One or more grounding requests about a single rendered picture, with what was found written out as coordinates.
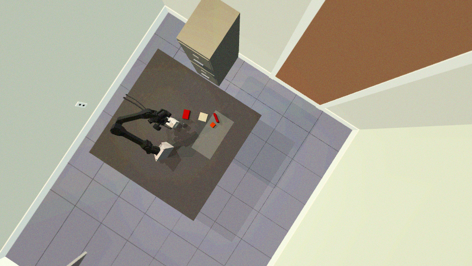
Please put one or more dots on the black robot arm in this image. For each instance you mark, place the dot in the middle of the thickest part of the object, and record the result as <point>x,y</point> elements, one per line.
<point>152,115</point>

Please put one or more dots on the red rectangular block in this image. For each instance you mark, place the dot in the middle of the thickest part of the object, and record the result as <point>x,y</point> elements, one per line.
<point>186,114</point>

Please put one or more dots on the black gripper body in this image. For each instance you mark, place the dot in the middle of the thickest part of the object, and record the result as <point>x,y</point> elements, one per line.
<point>156,126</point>

